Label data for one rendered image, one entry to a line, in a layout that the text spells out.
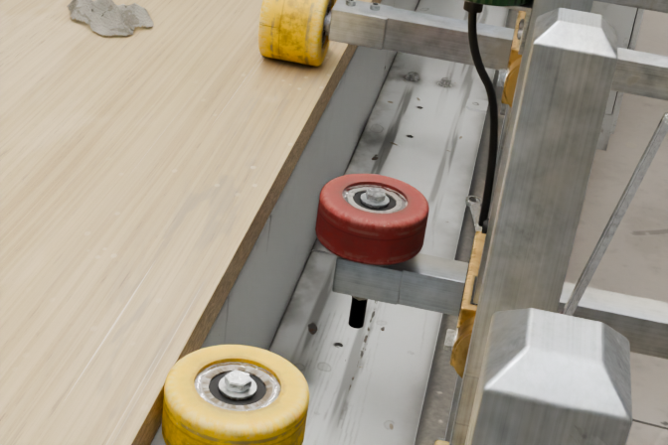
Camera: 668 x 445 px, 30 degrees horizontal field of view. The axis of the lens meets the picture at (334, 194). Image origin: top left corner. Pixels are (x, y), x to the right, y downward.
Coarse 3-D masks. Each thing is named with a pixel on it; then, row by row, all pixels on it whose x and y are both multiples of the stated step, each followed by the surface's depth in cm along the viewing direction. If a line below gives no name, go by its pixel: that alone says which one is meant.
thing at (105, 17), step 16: (80, 0) 117; (96, 0) 117; (80, 16) 115; (96, 16) 114; (112, 16) 114; (128, 16) 116; (144, 16) 116; (96, 32) 113; (112, 32) 113; (128, 32) 114
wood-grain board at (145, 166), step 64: (0, 0) 118; (64, 0) 120; (128, 0) 122; (192, 0) 124; (256, 0) 127; (0, 64) 105; (64, 64) 106; (128, 64) 108; (192, 64) 110; (256, 64) 112; (0, 128) 94; (64, 128) 95; (128, 128) 97; (192, 128) 98; (256, 128) 100; (0, 192) 86; (64, 192) 87; (128, 192) 88; (192, 192) 89; (256, 192) 90; (0, 256) 78; (64, 256) 79; (128, 256) 80; (192, 256) 81; (0, 320) 72; (64, 320) 73; (128, 320) 74; (192, 320) 75; (0, 384) 67; (64, 384) 68; (128, 384) 68
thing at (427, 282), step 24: (336, 264) 91; (360, 264) 91; (408, 264) 91; (432, 264) 92; (456, 264) 92; (336, 288) 92; (360, 288) 92; (384, 288) 91; (408, 288) 91; (432, 288) 91; (456, 288) 90; (456, 312) 91; (576, 312) 89; (600, 312) 89; (624, 312) 89; (648, 312) 89; (624, 336) 90; (648, 336) 89
